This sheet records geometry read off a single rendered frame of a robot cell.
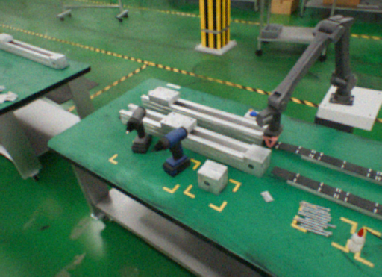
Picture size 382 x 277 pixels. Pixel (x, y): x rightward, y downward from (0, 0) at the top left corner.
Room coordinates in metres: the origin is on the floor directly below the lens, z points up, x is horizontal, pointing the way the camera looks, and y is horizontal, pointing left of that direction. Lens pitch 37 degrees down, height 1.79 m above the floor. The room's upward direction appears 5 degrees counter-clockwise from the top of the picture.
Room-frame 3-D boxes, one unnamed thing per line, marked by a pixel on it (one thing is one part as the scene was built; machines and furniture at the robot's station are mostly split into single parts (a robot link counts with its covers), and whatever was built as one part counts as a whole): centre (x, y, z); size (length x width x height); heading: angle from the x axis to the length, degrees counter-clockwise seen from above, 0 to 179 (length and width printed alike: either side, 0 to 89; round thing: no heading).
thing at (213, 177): (0.93, -0.10, 0.83); 0.11 x 0.10 x 0.10; 144
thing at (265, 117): (1.13, -0.38, 1.00); 0.12 x 0.09 x 0.12; 118
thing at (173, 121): (1.27, 0.05, 0.87); 0.16 x 0.11 x 0.07; 52
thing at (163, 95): (1.57, 0.13, 0.87); 0.16 x 0.11 x 0.07; 52
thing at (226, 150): (1.27, 0.05, 0.82); 0.80 x 0.10 x 0.09; 52
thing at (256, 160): (1.01, -0.31, 0.83); 0.12 x 0.09 x 0.10; 142
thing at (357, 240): (0.56, -0.54, 0.84); 0.04 x 0.04 x 0.12
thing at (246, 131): (1.42, -0.07, 0.82); 0.80 x 0.10 x 0.09; 52
